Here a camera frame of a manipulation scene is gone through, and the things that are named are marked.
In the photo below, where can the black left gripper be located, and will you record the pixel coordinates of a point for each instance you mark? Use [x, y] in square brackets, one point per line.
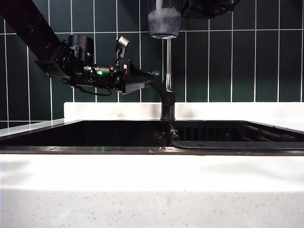
[104, 73]

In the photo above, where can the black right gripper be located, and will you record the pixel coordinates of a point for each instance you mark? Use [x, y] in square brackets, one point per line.
[209, 7]

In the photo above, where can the clear glass mug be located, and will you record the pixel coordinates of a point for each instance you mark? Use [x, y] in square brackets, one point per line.
[164, 21]

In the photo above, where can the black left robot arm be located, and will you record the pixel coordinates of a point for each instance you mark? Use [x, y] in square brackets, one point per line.
[28, 23]

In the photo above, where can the dark metal gooseneck faucet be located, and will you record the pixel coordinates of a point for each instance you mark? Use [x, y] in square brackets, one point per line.
[168, 59]

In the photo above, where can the metal sink overflow fitting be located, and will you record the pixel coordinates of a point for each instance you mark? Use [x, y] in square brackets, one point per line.
[162, 134]

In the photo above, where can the black sink basin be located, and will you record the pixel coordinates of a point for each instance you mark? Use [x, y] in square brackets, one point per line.
[71, 135]

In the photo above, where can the white counter backsplash ledge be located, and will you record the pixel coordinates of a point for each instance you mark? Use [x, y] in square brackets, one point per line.
[107, 111]

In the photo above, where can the black slatted drain rack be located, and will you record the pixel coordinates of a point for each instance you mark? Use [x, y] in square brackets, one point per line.
[237, 145]

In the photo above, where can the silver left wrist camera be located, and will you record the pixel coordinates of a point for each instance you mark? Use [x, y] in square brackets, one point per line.
[123, 42]

